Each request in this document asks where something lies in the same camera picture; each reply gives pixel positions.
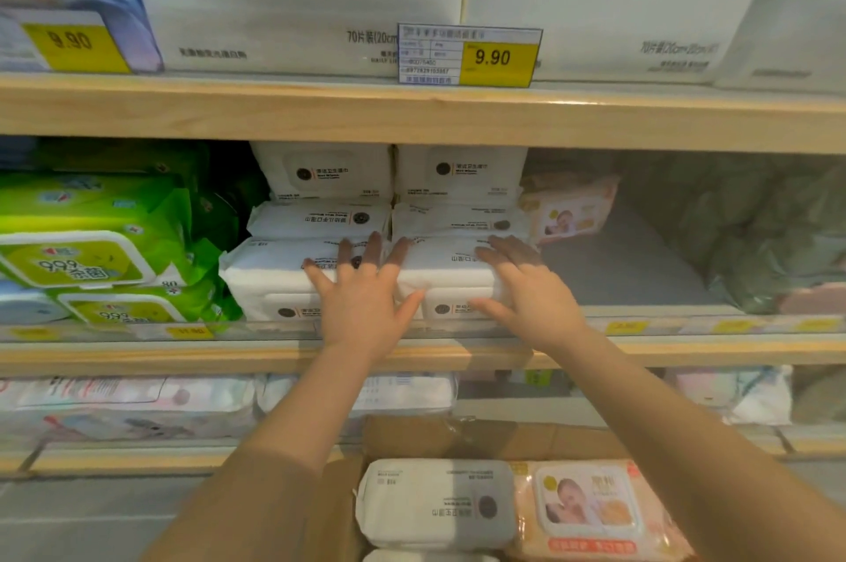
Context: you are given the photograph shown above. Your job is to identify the person's right hand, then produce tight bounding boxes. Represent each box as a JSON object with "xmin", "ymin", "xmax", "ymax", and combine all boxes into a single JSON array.
[{"xmin": 467, "ymin": 234, "xmax": 593, "ymax": 357}]

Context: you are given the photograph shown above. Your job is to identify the person's left hand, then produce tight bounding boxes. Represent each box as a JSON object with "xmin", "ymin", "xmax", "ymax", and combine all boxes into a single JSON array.
[{"xmin": 302, "ymin": 231, "xmax": 427, "ymax": 368}]

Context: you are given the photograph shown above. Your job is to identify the orange baby wipes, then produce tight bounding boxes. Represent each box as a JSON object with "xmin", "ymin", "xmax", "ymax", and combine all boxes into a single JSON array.
[
  {"xmin": 518, "ymin": 174, "xmax": 621, "ymax": 246},
  {"xmin": 508, "ymin": 459, "xmax": 695, "ymax": 562}
]

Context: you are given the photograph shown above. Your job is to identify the brown cardboard box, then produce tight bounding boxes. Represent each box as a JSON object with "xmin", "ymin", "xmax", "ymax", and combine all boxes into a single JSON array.
[{"xmin": 301, "ymin": 412, "xmax": 701, "ymax": 562}]

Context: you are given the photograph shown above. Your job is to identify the wooden store shelving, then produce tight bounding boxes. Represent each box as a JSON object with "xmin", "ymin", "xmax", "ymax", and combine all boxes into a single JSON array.
[{"xmin": 0, "ymin": 70, "xmax": 846, "ymax": 476}]

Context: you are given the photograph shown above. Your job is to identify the green pink tissue bundle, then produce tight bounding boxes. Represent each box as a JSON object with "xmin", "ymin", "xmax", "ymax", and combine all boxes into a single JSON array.
[{"xmin": 618, "ymin": 151, "xmax": 846, "ymax": 317}]

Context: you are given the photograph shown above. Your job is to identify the blue cartoon wet wipes packet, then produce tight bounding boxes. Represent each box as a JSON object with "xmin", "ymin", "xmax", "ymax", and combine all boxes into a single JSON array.
[{"xmin": 0, "ymin": 280, "xmax": 71, "ymax": 326}]

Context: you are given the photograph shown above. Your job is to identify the person's right forearm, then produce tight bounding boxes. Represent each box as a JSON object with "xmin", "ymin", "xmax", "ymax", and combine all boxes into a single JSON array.
[{"xmin": 558, "ymin": 329, "xmax": 846, "ymax": 562}]

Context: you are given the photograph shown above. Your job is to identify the person's left forearm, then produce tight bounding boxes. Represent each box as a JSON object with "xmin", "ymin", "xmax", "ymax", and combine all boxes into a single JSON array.
[{"xmin": 142, "ymin": 342, "xmax": 397, "ymax": 562}]

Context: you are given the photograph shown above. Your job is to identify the white pack with blue print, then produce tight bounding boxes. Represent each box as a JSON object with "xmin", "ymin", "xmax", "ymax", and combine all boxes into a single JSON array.
[{"xmin": 256, "ymin": 372, "xmax": 459, "ymax": 418}]

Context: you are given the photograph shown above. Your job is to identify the clear pack with red print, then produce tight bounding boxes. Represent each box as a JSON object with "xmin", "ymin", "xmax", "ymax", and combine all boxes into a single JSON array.
[{"xmin": 0, "ymin": 376, "xmax": 257, "ymax": 445}]

